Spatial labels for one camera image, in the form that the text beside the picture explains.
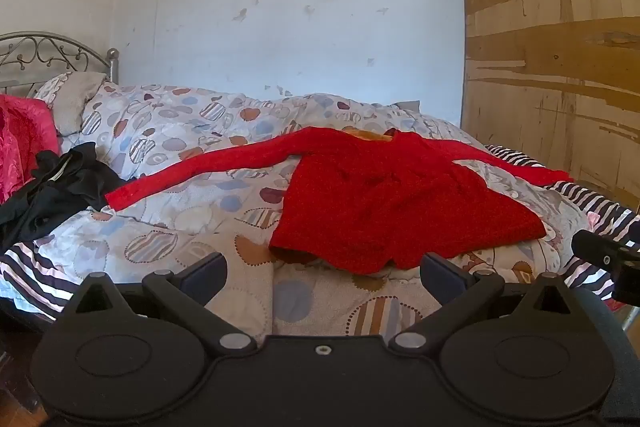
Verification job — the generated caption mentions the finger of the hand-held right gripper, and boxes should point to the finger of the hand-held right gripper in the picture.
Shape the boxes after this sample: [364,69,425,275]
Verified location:
[571,229,640,269]

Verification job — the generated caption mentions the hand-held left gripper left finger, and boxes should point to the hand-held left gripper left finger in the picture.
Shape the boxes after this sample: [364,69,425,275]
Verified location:
[60,252,258,355]

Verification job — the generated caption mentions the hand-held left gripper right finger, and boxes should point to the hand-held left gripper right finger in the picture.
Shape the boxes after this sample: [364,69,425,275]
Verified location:
[387,252,596,355]

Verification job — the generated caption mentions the red knit sweater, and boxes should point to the red knit sweater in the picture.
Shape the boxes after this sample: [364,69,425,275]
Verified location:
[105,126,575,272]

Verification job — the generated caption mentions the striped bed sheet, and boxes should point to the striped bed sheet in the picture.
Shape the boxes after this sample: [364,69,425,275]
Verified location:
[0,143,640,323]

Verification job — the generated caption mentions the patterned duvet with circles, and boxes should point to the patterned duvet with circles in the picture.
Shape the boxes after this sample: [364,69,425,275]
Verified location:
[0,79,616,340]

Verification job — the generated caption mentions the black garment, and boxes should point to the black garment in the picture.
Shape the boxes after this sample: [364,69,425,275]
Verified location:
[0,142,126,255]

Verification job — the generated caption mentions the wooden wardrobe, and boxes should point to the wooden wardrobe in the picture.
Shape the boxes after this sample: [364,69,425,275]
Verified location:
[456,0,640,212]

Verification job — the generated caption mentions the grey pillow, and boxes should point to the grey pillow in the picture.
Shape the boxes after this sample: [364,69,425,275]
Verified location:
[31,72,108,138]

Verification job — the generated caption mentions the pink satin cloth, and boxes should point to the pink satin cloth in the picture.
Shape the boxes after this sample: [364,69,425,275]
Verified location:
[0,94,61,205]

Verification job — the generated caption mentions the metal bed headboard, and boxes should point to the metal bed headboard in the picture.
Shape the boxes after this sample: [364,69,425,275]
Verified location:
[0,32,122,95]

